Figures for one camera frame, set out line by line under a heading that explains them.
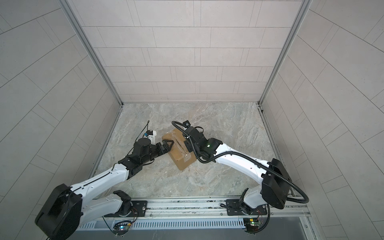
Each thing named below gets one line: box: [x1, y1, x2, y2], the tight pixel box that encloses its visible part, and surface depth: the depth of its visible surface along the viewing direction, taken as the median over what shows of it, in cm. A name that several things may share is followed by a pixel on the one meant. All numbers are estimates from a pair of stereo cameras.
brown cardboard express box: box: [162, 128, 197, 171], surface depth 79 cm
